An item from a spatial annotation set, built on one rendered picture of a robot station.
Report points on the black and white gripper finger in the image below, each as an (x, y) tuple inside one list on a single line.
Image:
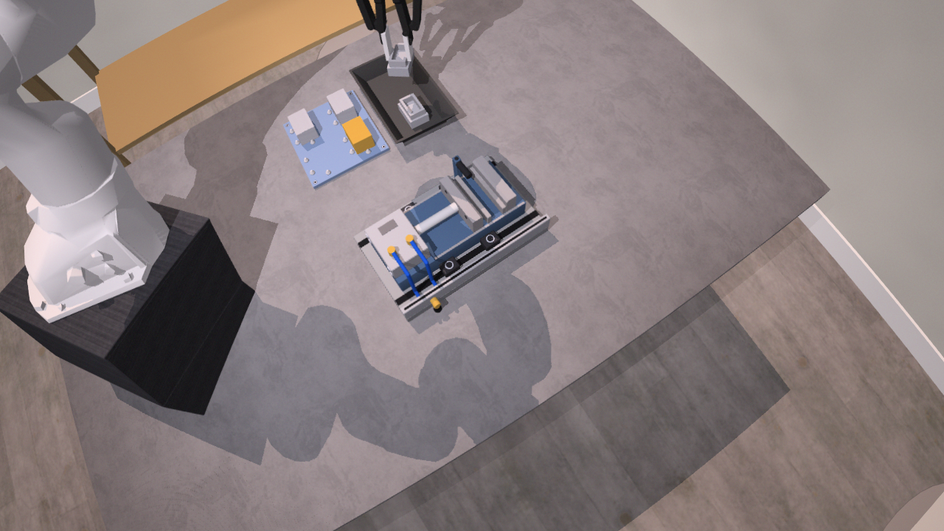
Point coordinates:
[(407, 24), (377, 23)]

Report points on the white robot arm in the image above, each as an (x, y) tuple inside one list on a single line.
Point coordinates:
[(96, 236)]

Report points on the grey flat bar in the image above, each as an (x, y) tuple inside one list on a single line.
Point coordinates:
[(488, 191), (473, 199)]

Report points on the orange-yellow block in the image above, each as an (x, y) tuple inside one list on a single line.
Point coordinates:
[(358, 134)]

